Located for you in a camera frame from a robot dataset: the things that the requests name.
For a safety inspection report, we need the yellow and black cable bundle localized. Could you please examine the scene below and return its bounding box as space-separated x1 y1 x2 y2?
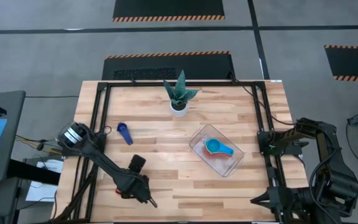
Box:
14 135 63 156

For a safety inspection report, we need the green snake plant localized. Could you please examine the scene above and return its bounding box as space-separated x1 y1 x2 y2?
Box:
163 70 201 106

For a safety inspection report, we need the red measuring cup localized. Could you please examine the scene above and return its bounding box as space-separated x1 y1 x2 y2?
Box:
204 145 229 157

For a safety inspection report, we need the black hazard-striped floor mat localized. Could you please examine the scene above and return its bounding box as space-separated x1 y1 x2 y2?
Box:
112 0 226 22
324 45 358 83
101 51 236 81

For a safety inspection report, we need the white plant pot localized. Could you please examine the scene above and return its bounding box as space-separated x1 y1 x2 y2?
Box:
170 101 188 118

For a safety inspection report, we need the white paper sheet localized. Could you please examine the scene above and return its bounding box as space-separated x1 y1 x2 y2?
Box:
25 159 64 202

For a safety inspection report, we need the black aluminium table frame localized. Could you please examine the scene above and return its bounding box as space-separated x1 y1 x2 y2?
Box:
51 81 291 224

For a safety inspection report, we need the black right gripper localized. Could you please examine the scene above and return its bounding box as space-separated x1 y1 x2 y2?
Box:
250 186 296 215

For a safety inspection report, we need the teal measuring cup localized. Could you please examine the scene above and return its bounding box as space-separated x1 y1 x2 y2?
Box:
204 138 235 157

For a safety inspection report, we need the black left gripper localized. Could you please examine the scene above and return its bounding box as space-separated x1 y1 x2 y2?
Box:
116 174 158 208

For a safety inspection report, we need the small navy measuring cup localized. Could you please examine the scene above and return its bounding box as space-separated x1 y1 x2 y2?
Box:
116 122 134 146

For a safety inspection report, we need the clear plastic basket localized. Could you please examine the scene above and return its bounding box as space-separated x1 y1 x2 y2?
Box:
188 124 245 178

